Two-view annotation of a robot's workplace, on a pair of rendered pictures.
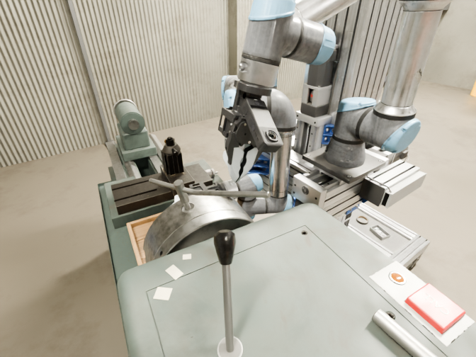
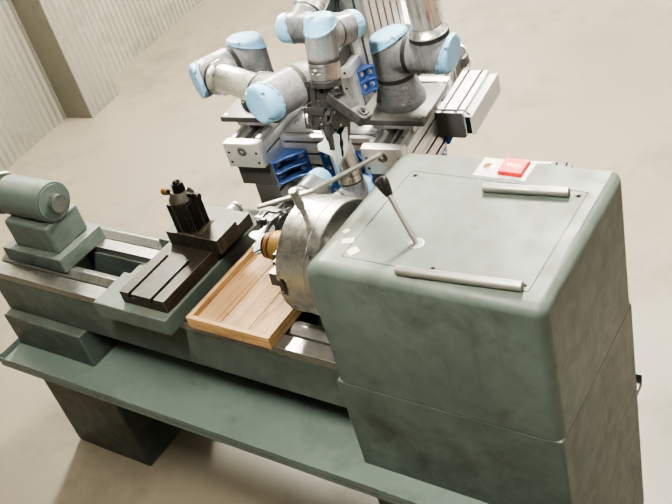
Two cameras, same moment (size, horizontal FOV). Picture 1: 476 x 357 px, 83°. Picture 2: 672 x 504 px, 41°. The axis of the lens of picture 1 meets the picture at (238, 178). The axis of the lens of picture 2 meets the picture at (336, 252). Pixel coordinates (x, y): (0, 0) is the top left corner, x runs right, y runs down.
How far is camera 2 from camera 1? 1.67 m
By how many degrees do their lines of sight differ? 17
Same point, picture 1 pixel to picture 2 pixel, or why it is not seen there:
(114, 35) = not seen: outside the picture
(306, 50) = (350, 37)
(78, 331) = not seen: outside the picture
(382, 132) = (428, 58)
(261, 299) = (415, 219)
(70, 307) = not seen: outside the picture
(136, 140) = (67, 228)
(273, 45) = (334, 49)
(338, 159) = (398, 105)
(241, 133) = (334, 120)
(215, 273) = (375, 226)
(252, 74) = (326, 74)
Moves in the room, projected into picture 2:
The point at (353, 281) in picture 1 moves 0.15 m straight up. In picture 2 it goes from (464, 182) to (453, 128)
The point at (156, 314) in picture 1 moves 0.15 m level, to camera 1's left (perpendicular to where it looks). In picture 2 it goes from (360, 258) to (303, 290)
